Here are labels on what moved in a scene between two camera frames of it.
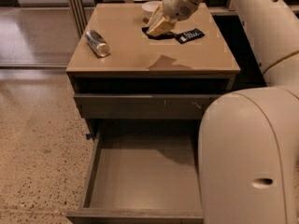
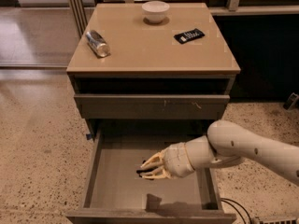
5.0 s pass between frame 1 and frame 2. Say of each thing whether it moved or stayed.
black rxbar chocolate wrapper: moved
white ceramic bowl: stayed
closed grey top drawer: stayed
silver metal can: stayed
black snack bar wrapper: stayed
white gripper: moved
